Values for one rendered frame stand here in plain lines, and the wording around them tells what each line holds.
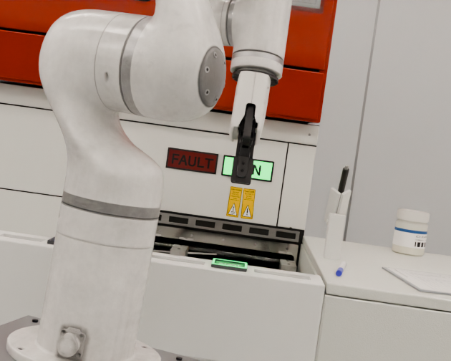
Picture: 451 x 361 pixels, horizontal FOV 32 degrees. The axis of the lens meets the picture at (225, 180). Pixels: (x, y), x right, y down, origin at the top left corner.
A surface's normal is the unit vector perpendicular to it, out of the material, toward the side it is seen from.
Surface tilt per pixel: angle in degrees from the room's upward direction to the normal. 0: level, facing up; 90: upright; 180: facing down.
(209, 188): 90
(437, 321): 90
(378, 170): 90
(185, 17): 70
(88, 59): 95
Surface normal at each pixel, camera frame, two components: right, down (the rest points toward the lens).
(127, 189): 0.35, 0.05
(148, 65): -0.40, 0.08
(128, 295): 0.74, 0.18
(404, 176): -0.04, 0.05
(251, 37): -0.33, -0.19
